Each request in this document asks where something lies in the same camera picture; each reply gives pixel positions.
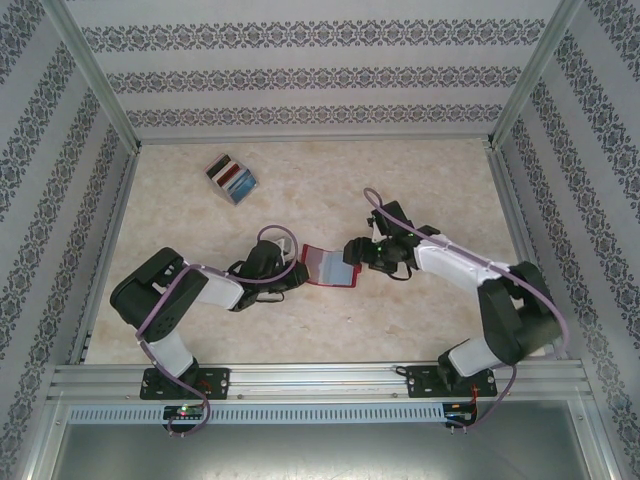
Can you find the grey metal sheet panel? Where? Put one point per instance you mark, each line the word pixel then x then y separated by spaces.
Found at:
pixel 320 455

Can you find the wide aluminium mounting rail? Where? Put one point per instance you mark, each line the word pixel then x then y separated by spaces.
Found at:
pixel 320 382

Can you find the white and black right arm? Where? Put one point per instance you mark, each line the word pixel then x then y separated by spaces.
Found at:
pixel 450 260

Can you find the teal blue card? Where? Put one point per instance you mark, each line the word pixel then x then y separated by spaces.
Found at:
pixel 242 185

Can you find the aluminium frame post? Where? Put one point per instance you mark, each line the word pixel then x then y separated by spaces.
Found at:
pixel 37 450
pixel 529 75
pixel 602 450
pixel 97 75

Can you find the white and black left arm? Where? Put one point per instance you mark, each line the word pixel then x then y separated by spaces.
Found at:
pixel 150 285

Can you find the red leather card holder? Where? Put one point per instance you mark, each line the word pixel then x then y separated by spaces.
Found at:
pixel 357 277

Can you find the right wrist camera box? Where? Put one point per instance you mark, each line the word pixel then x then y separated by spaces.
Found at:
pixel 392 220

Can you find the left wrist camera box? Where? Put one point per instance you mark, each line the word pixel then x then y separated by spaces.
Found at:
pixel 264 257

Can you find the small circuit board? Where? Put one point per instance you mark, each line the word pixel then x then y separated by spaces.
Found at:
pixel 185 412
pixel 462 416

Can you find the black card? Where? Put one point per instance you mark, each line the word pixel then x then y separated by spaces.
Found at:
pixel 223 169

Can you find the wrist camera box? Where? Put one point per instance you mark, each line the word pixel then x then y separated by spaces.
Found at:
pixel 264 257
pixel 392 220

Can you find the aluminium table edge rail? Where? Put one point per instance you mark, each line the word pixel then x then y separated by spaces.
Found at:
pixel 106 250
pixel 510 200

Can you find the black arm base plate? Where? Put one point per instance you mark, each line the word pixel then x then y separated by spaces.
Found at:
pixel 420 382
pixel 220 382

